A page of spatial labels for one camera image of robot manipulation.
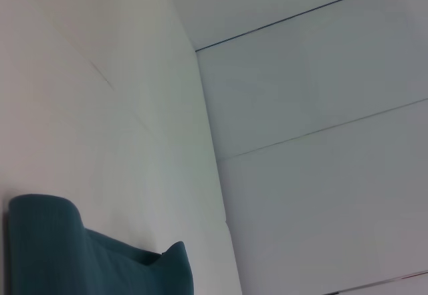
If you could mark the teal t-shirt with beige print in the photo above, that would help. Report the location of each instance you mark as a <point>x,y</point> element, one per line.
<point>83,258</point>

